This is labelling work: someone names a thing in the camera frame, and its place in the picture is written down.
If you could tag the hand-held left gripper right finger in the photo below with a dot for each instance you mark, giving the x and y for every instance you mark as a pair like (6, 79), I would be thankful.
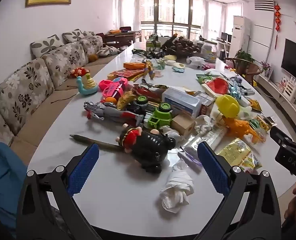
(212, 170)

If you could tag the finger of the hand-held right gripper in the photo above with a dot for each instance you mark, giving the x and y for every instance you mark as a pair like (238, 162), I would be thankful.
(277, 134)

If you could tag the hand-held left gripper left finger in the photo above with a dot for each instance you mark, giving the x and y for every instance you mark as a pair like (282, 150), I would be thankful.
(84, 170)

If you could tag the yellow green packet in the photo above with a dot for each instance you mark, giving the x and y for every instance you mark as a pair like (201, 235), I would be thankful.
(262, 123)

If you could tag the clear purple wrapper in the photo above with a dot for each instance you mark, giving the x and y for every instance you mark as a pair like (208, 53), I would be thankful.
(190, 157)

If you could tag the yellow printed snack packet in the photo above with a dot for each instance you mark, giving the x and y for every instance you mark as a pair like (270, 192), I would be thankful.
(237, 152)

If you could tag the grey pen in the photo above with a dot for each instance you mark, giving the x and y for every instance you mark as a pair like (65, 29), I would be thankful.
(98, 142)

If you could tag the clear plastic wrapper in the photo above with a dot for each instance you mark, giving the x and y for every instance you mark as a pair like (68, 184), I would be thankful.
(207, 137)

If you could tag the white television cabinet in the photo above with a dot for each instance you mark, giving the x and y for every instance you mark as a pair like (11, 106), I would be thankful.
(282, 98)

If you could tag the yellow snack bag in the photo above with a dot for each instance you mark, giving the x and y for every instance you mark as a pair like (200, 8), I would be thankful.
(255, 104)

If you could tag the orange toy dinosaur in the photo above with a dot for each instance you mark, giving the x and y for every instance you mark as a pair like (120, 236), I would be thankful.
(240, 127)

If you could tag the small crumpled white tissue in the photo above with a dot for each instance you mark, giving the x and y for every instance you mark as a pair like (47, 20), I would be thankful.
(202, 125)

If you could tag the white slatted rack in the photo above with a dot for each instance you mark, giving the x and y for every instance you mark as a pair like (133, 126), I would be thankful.
(291, 87)

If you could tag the small cardboard box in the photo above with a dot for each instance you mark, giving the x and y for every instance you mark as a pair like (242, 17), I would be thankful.
(182, 125)

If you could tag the yellow toy helmet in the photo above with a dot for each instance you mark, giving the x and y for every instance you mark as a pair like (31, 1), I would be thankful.
(227, 106)

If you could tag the crushed clear plastic bottle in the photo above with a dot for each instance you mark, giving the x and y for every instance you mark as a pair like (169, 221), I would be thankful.
(237, 87)

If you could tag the silver red robot figure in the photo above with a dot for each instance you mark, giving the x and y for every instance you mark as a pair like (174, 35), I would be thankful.
(108, 111)

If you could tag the black and red toy figure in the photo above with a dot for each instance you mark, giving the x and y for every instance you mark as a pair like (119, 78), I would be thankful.
(150, 147)

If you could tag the white brown carton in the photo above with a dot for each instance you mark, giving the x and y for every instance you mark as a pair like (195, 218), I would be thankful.
(205, 102)

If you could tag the small potted flowers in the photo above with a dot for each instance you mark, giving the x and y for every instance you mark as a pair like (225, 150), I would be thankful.
(266, 67)

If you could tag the wooden round-back chair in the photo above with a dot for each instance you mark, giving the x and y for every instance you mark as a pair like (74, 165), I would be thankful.
(245, 68)

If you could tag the orange ball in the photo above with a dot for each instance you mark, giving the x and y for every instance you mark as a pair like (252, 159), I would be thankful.
(111, 100)

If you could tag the blue white tissue box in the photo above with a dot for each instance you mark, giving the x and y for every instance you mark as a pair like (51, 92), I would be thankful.
(180, 102)

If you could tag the green toy truck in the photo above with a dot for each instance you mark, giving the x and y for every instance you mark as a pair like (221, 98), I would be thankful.
(160, 116)

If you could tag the black television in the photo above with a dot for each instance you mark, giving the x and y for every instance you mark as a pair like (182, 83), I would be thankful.
(295, 57)

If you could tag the red paper bowl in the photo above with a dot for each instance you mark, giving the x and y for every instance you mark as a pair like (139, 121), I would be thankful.
(217, 86)

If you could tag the blue cloth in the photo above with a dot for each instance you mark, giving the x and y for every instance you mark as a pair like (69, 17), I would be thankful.
(3, 180)

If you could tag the yellow red patterned toy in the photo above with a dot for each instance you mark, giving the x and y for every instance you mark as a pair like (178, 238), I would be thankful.
(126, 100)

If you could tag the green snail toy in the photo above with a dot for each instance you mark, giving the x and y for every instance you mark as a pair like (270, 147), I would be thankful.
(86, 85)

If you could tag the green potted plant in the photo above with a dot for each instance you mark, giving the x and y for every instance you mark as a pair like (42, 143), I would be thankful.
(242, 55)

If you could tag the black green toy car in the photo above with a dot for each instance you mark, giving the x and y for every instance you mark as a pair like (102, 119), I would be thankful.
(141, 103)

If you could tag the pink toy water gun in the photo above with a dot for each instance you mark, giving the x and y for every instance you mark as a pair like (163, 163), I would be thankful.
(113, 86)

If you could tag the green snack bag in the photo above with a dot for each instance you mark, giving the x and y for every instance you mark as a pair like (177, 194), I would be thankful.
(204, 78)

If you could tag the floral fabric sofa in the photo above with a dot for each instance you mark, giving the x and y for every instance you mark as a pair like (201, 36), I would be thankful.
(38, 87)

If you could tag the pink packet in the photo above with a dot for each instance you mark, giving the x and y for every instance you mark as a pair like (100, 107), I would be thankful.
(209, 66)

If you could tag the red flower plush toy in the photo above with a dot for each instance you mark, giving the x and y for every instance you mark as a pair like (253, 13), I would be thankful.
(78, 72)

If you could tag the red toy vehicle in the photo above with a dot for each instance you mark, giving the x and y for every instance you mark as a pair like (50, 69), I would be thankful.
(148, 91)

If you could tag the red yellow long packets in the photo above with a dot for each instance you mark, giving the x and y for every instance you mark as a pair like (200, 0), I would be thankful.
(124, 74)

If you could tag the white standing air conditioner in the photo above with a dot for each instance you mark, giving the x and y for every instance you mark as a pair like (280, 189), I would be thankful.
(241, 35)

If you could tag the white plastic jar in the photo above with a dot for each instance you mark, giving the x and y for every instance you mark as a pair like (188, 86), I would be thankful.
(209, 52)

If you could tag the desk with computer monitors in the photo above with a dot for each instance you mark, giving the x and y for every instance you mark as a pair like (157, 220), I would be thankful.
(226, 40)

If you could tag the white tape roll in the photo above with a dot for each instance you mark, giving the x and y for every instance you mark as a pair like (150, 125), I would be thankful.
(177, 66)

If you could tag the white plastic bag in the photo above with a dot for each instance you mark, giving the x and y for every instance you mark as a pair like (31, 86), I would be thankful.
(195, 61)

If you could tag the orange box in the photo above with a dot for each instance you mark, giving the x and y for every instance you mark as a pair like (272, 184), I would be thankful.
(134, 65)

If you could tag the colourful toy figure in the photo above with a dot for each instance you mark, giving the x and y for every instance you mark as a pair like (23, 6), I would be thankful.
(150, 70)

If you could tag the light green toy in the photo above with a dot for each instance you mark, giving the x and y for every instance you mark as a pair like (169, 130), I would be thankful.
(161, 63)

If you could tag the bowl of dark fruits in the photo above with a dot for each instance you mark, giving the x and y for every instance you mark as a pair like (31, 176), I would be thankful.
(185, 46)

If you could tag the large leaf print cushion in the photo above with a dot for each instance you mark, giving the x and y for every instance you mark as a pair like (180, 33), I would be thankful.
(46, 45)

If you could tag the dark camouflage toy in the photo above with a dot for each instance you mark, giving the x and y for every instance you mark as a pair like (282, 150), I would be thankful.
(148, 53)

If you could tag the green white box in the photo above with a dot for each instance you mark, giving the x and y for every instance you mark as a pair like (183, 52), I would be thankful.
(153, 43)

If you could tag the wooden side table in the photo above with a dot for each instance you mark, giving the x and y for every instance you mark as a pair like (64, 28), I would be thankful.
(123, 35)

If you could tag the window with white curtains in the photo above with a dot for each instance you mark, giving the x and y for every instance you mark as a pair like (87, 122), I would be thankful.
(172, 10)

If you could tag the red knot wall ornament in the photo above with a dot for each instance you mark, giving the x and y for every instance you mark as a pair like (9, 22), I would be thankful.
(277, 17)

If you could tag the wall air vent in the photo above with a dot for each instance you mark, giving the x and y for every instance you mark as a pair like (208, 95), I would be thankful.
(264, 5)

